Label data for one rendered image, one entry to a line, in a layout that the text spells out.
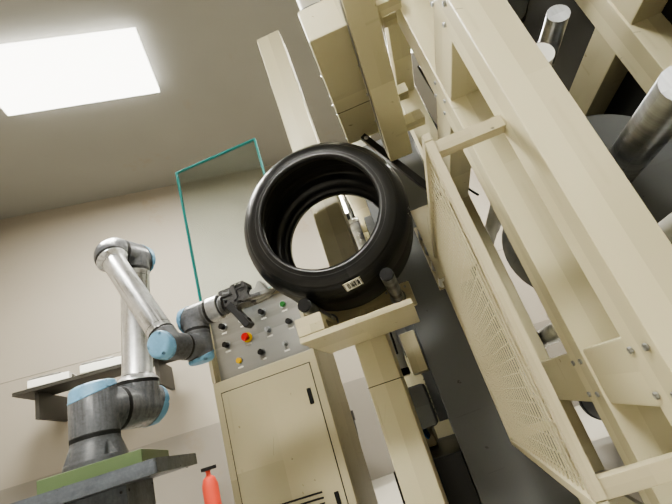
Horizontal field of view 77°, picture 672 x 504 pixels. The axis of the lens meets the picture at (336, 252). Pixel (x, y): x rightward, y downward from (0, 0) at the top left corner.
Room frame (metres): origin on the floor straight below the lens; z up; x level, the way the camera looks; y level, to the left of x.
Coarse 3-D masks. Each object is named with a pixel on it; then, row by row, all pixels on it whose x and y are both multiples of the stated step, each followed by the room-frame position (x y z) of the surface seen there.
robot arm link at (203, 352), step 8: (192, 328) 1.41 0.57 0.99; (200, 328) 1.42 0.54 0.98; (208, 328) 1.45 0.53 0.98; (200, 336) 1.42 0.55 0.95; (208, 336) 1.44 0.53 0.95; (200, 344) 1.40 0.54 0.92; (208, 344) 1.44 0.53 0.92; (200, 352) 1.41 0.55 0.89; (208, 352) 1.43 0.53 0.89; (184, 360) 1.40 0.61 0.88; (192, 360) 1.41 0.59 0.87; (200, 360) 1.42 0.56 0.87; (208, 360) 1.46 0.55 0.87
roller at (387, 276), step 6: (384, 270) 1.25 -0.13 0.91; (390, 270) 1.25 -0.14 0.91; (384, 276) 1.25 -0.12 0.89; (390, 276) 1.25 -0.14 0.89; (384, 282) 1.28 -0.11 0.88; (390, 282) 1.27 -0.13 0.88; (396, 282) 1.33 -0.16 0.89; (390, 288) 1.35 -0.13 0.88; (396, 288) 1.38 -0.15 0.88; (390, 294) 1.46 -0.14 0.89; (396, 294) 1.45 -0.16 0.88; (402, 294) 1.53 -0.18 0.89; (396, 300) 1.55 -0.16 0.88; (402, 300) 1.58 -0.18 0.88
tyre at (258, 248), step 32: (288, 160) 1.27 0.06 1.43; (320, 160) 1.39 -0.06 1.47; (352, 160) 1.23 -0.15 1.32; (256, 192) 1.29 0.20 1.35; (288, 192) 1.50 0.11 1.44; (320, 192) 1.54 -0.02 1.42; (352, 192) 1.53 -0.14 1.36; (384, 192) 1.23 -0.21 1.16; (256, 224) 1.29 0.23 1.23; (288, 224) 1.56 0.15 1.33; (384, 224) 1.23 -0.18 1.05; (256, 256) 1.30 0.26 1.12; (288, 256) 1.57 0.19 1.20; (352, 256) 1.25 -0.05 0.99; (384, 256) 1.26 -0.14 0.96; (288, 288) 1.31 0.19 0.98; (320, 288) 1.28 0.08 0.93; (384, 288) 1.45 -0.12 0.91
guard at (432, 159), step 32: (448, 192) 0.73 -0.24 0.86; (448, 224) 0.93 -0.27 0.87; (448, 256) 1.17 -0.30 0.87; (480, 256) 0.73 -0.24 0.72; (448, 288) 1.55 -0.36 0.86; (480, 288) 0.90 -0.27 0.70; (480, 320) 1.11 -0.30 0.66; (512, 320) 0.73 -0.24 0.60; (480, 352) 1.43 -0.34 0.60; (512, 352) 0.87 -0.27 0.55; (512, 384) 1.05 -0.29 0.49; (544, 384) 0.73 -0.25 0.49; (512, 416) 1.32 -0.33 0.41; (544, 448) 1.02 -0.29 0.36; (576, 448) 0.73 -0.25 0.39; (576, 480) 0.84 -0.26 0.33
